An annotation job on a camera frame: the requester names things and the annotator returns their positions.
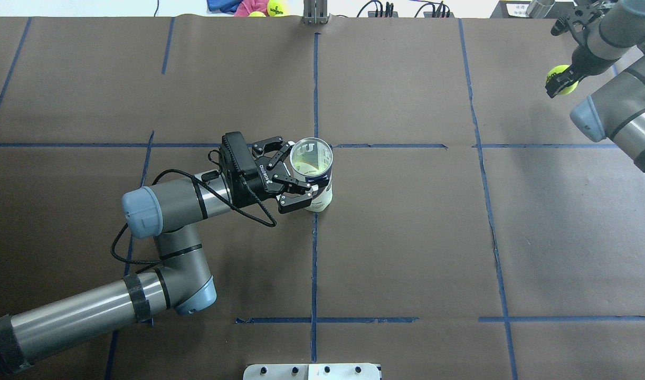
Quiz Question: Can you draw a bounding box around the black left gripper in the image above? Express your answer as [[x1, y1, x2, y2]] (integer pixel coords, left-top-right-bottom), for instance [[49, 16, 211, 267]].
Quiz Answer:
[[224, 136, 318, 214]]

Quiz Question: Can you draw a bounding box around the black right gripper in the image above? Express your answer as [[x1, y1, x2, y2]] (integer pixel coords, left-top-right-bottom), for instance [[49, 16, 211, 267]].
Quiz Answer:
[[545, 45, 619, 99]]

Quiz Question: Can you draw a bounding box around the Wilson tennis ball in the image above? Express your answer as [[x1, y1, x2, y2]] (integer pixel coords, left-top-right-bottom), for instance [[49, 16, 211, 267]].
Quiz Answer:
[[546, 64, 580, 96]]

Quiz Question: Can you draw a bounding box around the white tennis ball can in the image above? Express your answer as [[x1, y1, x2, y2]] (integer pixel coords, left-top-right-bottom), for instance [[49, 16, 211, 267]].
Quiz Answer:
[[289, 137, 333, 213]]

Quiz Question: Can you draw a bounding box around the Roland Garros tennis ball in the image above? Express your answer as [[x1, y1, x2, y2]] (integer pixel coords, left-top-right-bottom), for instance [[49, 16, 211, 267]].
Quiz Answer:
[[292, 142, 329, 176]]

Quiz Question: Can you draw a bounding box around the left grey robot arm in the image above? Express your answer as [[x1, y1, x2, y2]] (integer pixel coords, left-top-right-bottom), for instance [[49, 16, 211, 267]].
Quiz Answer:
[[0, 132, 329, 376]]

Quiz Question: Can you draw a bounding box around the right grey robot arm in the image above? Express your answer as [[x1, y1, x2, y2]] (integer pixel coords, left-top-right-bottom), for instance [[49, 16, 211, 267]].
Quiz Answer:
[[545, 1, 645, 173]]

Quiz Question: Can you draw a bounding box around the spare tennis ball on desk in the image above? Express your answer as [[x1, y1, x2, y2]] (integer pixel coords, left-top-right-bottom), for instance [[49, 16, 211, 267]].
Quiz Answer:
[[265, 0, 291, 17]]

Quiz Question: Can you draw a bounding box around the small metal cup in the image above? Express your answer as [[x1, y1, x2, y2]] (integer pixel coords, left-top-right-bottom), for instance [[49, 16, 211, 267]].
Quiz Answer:
[[526, 0, 556, 19]]

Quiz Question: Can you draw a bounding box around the black power strip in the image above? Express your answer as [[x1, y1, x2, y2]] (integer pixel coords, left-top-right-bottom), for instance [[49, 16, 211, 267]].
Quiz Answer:
[[419, 2, 453, 18], [361, 1, 399, 18]]

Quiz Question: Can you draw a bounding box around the pink cloth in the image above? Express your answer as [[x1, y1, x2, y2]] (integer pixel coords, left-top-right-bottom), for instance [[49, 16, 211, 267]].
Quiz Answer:
[[234, 0, 269, 17]]

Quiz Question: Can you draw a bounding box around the blue cloth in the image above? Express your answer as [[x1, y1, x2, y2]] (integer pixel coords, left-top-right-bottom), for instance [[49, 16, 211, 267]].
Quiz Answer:
[[206, 0, 242, 14]]

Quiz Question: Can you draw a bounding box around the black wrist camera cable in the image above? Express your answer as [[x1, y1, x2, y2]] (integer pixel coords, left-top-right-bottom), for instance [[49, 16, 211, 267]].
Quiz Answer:
[[110, 148, 278, 265]]

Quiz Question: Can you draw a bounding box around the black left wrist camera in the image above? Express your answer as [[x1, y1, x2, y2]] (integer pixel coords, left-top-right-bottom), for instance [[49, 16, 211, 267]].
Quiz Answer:
[[220, 131, 259, 183]]

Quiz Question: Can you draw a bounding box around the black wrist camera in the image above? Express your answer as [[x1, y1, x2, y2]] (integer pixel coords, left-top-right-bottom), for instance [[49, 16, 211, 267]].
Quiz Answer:
[[550, 1, 602, 38], [220, 131, 259, 183]]

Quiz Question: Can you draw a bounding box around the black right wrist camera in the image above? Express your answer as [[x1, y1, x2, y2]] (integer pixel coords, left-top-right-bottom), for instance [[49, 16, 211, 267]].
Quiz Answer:
[[550, 1, 602, 38]]

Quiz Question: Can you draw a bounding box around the aluminium frame post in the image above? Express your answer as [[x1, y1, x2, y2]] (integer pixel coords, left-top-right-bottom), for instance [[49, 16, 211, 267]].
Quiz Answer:
[[302, 0, 330, 25]]

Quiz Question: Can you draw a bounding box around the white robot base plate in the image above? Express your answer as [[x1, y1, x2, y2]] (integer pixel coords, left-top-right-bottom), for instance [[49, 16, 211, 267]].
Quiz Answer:
[[243, 363, 383, 379]]

